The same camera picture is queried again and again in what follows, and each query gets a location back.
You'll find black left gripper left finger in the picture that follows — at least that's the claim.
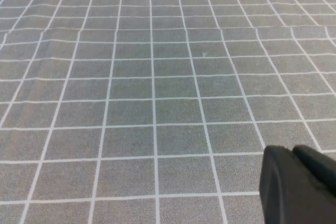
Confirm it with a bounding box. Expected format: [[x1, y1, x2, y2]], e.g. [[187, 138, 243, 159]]
[[259, 145, 336, 224]]

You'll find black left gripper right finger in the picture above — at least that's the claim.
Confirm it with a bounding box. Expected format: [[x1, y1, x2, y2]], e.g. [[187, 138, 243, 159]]
[[292, 144, 336, 196]]

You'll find grey white-grid tablecloth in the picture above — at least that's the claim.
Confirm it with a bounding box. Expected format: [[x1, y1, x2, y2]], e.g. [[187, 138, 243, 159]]
[[0, 0, 336, 224]]

